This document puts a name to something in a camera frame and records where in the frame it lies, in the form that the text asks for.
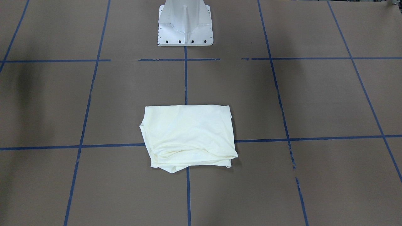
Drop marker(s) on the cream long-sleeve cat shirt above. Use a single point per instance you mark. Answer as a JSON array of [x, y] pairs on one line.
[[179, 136]]

